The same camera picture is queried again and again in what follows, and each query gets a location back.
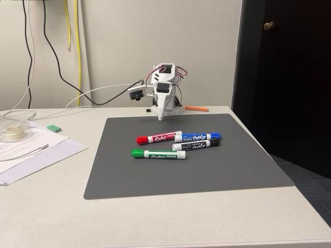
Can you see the red Expo marker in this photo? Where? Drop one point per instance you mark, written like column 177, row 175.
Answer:
column 160, row 137

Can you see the blue Expo marker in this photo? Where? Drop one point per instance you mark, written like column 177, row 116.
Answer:
column 196, row 136

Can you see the black Expo marker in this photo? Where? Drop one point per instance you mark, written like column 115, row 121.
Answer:
column 192, row 145

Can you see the green Expo marker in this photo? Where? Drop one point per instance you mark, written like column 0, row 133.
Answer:
column 160, row 154

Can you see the orange stick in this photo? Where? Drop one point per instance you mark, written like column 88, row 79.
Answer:
column 196, row 108

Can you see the grey mat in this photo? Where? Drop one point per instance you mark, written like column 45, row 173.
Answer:
column 181, row 175

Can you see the green eraser block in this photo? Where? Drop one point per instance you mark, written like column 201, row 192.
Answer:
column 53, row 128

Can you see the blank white paper sheet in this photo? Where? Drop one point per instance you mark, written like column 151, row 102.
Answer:
column 51, row 157

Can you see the brass door knob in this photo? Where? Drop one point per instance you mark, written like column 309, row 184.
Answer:
column 269, row 26

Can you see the dark door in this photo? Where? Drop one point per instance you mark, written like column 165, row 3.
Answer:
column 297, row 77

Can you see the printed white paper sheet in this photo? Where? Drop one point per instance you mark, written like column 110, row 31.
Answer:
column 31, row 144

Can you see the black camera on white mount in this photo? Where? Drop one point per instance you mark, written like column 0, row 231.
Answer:
column 136, row 93

